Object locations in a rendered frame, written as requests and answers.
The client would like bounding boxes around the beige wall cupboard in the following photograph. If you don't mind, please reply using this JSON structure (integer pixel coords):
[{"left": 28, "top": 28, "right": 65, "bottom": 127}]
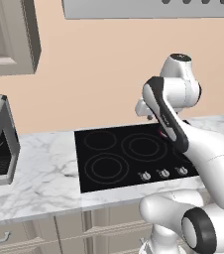
[{"left": 0, "top": 0, "right": 42, "bottom": 77}]

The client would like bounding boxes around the grey extractor hood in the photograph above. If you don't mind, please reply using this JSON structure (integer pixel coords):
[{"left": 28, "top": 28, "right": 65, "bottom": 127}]
[{"left": 61, "top": 0, "right": 224, "bottom": 21}]

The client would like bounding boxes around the grey coffee machine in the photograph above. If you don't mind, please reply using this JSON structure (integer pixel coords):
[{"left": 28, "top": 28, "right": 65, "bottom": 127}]
[{"left": 0, "top": 94, "right": 21, "bottom": 188}]

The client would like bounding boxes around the black glass hob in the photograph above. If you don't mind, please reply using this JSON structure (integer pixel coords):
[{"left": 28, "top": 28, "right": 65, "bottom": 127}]
[{"left": 73, "top": 122, "right": 201, "bottom": 194}]

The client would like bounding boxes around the silver hob knob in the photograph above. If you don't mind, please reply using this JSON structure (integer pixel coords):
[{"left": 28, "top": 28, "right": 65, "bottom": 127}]
[
  {"left": 156, "top": 168, "right": 171, "bottom": 180},
  {"left": 138, "top": 170, "right": 153, "bottom": 182},
  {"left": 174, "top": 165, "right": 189, "bottom": 177}
]

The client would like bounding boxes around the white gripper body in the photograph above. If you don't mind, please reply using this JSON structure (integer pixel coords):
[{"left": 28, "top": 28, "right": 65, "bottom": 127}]
[{"left": 135, "top": 98, "right": 156, "bottom": 121}]

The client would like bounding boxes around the wide beige cupboard front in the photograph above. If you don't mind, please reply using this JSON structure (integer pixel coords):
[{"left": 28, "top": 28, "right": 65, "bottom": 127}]
[{"left": 91, "top": 201, "right": 156, "bottom": 254}]

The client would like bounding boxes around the narrow beige cupboard door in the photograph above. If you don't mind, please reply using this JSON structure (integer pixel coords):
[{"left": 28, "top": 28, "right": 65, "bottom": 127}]
[{"left": 54, "top": 211, "right": 87, "bottom": 254}]

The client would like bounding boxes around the beige drawer front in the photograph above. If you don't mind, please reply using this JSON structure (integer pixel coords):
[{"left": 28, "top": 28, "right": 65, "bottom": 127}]
[{"left": 0, "top": 215, "right": 62, "bottom": 254}]

